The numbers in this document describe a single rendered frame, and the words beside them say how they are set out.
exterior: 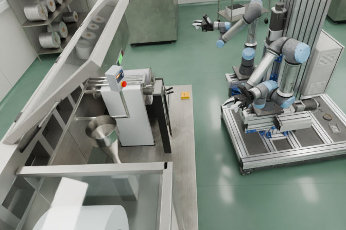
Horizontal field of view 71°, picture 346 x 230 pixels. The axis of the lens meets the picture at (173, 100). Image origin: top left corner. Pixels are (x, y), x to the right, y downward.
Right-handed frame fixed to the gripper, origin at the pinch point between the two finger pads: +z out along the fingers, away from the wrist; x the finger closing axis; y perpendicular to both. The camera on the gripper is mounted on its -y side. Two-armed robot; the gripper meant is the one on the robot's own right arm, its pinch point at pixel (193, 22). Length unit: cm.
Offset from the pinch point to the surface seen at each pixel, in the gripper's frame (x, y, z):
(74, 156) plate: -169, -29, 15
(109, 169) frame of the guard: -181, -62, -26
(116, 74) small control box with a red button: -142, -67, -10
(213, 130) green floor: -46, 118, -27
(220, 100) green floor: 10, 126, -24
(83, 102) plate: -140, -37, 24
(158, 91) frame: -124, -38, -17
